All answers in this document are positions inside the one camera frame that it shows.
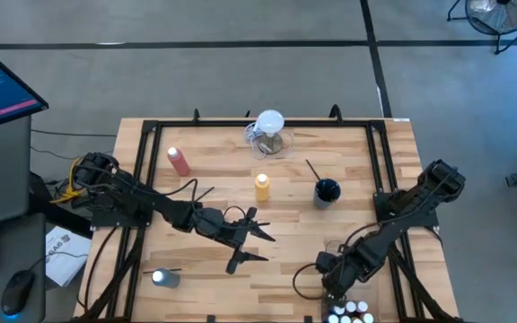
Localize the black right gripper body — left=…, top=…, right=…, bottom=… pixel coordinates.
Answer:
left=315, top=244, right=376, bottom=302

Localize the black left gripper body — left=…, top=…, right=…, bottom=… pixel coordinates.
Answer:
left=193, top=206, right=259, bottom=275

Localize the tall yellow paint bottle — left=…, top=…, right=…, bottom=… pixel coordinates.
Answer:
left=254, top=173, right=271, bottom=203

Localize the tall grey-blue paint bottle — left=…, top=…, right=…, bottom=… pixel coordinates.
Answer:
left=151, top=267, right=181, bottom=289

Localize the tall red paint bottle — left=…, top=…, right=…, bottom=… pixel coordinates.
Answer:
left=166, top=146, right=193, bottom=178

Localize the grey-blue plastic cup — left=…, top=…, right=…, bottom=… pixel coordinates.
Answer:
left=314, top=178, right=342, bottom=210

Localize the black paintbrush silver ferrule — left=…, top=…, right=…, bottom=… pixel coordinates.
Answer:
left=143, top=266, right=192, bottom=275
left=305, top=159, right=323, bottom=184

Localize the clear plastic bin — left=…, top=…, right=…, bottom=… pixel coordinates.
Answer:
left=320, top=240, right=383, bottom=323

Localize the white mushroom lamp metal base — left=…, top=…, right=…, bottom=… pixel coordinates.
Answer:
left=254, top=109, right=285, bottom=154

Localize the white paper booklet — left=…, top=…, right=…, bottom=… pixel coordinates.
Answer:
left=45, top=225, right=92, bottom=288

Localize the black computer mouse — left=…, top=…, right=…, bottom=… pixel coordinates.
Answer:
left=0, top=268, right=36, bottom=317

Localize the black floor fan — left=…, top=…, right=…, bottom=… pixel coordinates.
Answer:
left=446, top=0, right=517, bottom=56

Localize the black left camera cable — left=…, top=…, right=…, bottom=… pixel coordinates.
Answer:
left=222, top=204, right=271, bottom=228

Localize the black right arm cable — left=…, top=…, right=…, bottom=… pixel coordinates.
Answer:
left=292, top=262, right=331, bottom=301

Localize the white lamp cable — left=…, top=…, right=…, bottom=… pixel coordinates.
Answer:
left=243, top=123, right=295, bottom=159

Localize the black aluminium table frame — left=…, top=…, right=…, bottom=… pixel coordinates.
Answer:
left=74, top=107, right=461, bottom=323

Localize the yellow cable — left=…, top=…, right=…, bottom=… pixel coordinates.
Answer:
left=49, top=156, right=84, bottom=205

